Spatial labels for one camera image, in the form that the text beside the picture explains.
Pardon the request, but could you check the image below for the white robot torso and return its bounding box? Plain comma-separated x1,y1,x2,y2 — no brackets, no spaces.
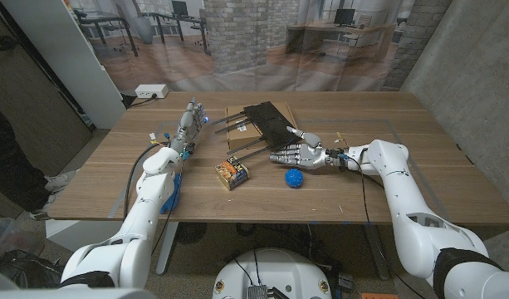
211,248,333,299

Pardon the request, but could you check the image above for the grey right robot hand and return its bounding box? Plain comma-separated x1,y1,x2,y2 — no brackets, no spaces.
269,126,336,170

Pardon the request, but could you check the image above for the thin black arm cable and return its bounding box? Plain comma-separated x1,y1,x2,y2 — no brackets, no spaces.
150,159,185,255
343,155,425,299

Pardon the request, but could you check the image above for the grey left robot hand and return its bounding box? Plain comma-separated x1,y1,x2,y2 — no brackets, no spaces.
169,97,209,161

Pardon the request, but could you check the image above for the black door handle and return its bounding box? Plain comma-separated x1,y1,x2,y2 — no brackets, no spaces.
0,35,19,53

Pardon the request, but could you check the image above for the black router with antennas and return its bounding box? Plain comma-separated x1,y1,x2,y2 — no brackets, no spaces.
210,100,301,162

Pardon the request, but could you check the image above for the grey table leg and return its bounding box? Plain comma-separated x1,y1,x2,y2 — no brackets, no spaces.
364,223,391,282
155,221,179,276

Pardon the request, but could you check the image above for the white cabinet panel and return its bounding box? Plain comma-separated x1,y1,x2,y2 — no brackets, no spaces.
0,0,127,130

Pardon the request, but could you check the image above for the clear plastic bin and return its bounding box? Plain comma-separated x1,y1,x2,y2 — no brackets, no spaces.
0,215,43,261

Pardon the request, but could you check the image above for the black bag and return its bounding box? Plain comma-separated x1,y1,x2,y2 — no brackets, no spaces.
0,248,71,290

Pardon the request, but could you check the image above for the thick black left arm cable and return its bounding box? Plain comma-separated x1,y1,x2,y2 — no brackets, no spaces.
123,140,170,219

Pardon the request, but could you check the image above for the blue spiky ball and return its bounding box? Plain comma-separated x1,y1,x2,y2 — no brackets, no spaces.
284,168,305,189

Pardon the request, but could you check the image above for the black floor fan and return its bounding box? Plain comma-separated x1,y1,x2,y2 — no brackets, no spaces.
174,222,208,245

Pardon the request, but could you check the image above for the person in dark clothes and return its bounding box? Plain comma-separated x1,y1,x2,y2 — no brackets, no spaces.
0,93,79,221

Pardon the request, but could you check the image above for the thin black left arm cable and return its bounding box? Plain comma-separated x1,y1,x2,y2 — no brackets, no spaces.
150,159,185,255

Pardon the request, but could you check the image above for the flat cardboard box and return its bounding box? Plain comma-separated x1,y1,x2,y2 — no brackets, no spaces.
224,101,299,151

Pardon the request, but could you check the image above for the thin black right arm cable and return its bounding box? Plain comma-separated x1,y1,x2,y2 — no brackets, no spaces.
343,155,425,299

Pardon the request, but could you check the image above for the printed office backdrop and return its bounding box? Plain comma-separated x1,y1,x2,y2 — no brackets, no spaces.
65,0,454,92

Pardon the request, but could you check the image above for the white power strip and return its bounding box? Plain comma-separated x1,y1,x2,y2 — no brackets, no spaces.
135,83,169,100

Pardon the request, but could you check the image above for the spam can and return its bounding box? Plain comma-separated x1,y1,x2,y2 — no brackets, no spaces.
214,155,250,191

